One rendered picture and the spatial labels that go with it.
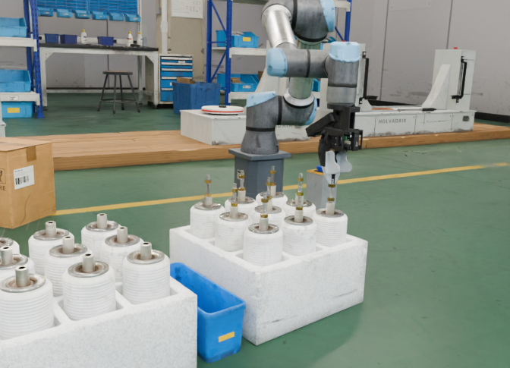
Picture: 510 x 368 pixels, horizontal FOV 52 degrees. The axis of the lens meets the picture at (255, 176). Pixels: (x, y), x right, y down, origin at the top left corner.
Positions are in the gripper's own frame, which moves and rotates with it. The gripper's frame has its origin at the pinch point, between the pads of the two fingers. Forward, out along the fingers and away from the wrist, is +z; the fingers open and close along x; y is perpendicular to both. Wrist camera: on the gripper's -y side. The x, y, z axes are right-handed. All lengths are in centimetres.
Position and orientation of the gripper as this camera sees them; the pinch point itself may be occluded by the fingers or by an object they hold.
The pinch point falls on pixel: (330, 177)
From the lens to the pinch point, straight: 142.6
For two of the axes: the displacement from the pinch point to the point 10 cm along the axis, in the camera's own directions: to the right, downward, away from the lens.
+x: 8.2, -1.0, 5.6
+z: -0.3, 9.7, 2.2
